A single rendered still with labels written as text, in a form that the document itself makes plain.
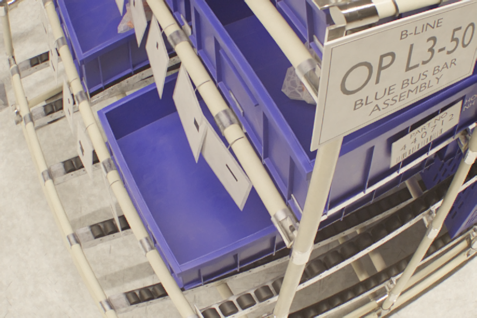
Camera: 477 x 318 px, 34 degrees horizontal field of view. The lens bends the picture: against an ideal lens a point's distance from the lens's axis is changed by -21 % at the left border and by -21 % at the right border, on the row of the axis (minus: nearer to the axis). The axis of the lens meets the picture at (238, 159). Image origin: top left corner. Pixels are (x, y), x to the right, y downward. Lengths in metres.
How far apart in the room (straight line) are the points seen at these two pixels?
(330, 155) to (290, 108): 0.37
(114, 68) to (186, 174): 0.28
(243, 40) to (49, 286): 1.21
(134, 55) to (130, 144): 0.19
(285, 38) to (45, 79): 1.84
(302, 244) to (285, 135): 0.19
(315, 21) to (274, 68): 0.50
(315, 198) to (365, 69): 0.30
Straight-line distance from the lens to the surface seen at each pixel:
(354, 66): 0.94
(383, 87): 1.03
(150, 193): 1.78
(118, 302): 2.01
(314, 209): 1.24
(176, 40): 1.57
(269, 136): 1.36
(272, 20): 1.11
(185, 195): 1.77
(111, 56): 1.85
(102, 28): 2.02
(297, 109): 1.47
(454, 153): 1.86
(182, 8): 1.54
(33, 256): 2.55
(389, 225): 1.78
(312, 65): 1.07
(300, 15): 1.07
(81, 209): 2.60
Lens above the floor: 2.32
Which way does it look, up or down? 61 degrees down
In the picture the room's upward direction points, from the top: 5 degrees clockwise
